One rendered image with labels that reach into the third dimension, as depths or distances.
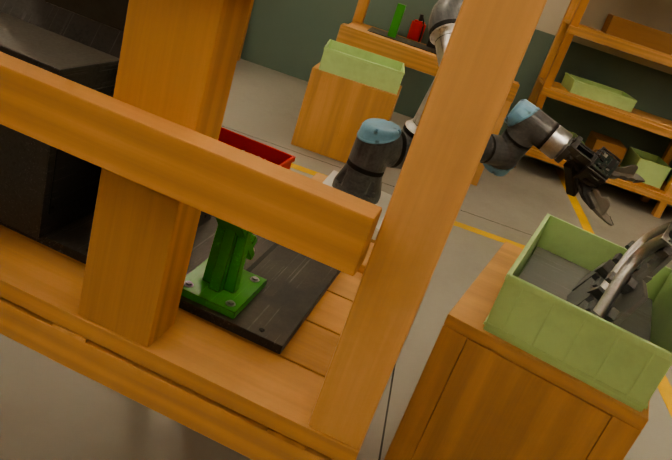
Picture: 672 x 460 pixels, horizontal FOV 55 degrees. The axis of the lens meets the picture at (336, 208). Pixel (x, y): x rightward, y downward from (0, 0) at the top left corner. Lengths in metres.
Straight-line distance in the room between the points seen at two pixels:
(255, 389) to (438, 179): 0.49
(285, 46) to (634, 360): 5.89
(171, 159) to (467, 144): 0.40
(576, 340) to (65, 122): 1.23
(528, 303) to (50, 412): 1.48
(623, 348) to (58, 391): 1.70
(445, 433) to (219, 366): 0.90
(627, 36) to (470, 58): 5.73
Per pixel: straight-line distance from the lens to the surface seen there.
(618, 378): 1.70
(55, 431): 2.22
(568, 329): 1.66
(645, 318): 2.09
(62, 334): 1.23
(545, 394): 1.74
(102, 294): 1.13
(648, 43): 6.55
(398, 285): 0.90
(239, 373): 1.13
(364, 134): 1.85
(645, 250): 1.75
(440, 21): 1.70
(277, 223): 0.86
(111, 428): 2.24
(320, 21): 6.98
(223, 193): 0.89
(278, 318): 1.24
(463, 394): 1.80
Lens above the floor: 1.59
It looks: 23 degrees down
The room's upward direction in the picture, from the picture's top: 18 degrees clockwise
